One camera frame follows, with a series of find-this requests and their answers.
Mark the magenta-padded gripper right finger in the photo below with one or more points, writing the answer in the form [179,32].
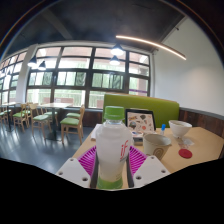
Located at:
[151,168]

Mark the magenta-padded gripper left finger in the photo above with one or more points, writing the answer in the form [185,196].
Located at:
[73,170]

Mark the white green-capped drink bottle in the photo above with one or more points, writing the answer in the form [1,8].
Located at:
[111,150]

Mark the beige printed paper cup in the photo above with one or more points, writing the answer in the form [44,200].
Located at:
[155,148]

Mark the flat round red coaster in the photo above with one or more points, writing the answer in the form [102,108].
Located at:
[185,153]

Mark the small blue-capped bottle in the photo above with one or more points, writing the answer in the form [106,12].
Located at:
[163,129]

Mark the white paper sheet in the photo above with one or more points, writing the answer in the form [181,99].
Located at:
[94,132]

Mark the small clear wrapper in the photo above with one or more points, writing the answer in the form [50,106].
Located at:
[186,142]

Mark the white bowl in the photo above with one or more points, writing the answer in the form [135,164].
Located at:
[180,129]

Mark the group of wooden green-seat chairs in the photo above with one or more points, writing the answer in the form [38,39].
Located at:
[71,121]

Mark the black-framed sticker-covered tablet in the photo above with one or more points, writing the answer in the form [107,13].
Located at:
[141,120]

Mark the green bench sofa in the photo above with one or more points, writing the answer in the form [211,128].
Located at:
[160,108]

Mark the wooden dining table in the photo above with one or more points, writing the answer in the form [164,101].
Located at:
[55,105]

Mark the group of pendant lamps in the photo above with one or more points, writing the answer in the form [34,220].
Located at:
[116,50]

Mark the long linear ceiling light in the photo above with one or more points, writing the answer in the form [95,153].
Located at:
[150,43]

